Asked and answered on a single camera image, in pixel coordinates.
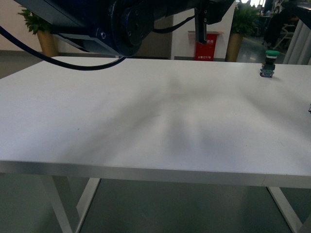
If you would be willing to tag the grey curtain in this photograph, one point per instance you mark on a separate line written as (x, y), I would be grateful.
(299, 51)

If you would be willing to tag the red fire extinguisher box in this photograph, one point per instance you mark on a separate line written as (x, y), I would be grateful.
(204, 52)

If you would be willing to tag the green push button switch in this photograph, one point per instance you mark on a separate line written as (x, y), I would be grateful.
(268, 67)

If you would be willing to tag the black gripper finger in view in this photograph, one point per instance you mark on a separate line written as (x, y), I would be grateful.
(200, 25)

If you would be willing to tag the white table leg frame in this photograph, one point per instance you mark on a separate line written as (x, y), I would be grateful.
(69, 213)

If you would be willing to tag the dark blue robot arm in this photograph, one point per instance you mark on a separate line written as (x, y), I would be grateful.
(118, 27)

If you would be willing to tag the right potted plant gold pot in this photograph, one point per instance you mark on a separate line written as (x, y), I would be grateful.
(243, 24)

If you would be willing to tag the potted plant gold pot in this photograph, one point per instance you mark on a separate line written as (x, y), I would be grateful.
(42, 29)
(243, 24)

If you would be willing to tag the seated person in black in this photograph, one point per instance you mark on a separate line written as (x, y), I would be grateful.
(275, 26)

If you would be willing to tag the left potted plant gold pot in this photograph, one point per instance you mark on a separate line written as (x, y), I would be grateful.
(42, 29)

